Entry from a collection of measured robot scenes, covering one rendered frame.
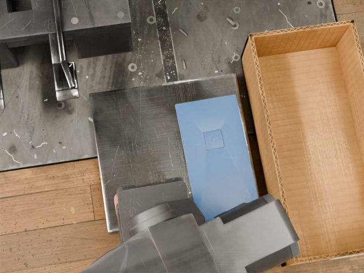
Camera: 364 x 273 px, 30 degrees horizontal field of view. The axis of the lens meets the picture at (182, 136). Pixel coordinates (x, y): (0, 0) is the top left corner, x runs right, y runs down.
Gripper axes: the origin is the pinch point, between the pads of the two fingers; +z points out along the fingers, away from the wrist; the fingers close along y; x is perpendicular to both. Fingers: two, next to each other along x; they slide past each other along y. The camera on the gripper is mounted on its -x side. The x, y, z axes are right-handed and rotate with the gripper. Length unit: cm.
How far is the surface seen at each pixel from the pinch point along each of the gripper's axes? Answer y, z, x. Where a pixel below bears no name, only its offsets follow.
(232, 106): 8.3, 4.6, -11.9
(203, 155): 3.8, 2.7, -7.6
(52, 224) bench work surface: -1.7, 4.1, 9.9
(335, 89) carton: 8.4, 5.6, -24.8
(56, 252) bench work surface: -4.4, 2.7, 9.9
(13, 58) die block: 16.3, 10.7, 11.4
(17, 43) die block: 18.2, 7.1, 10.5
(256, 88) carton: 10.6, 2.0, -14.1
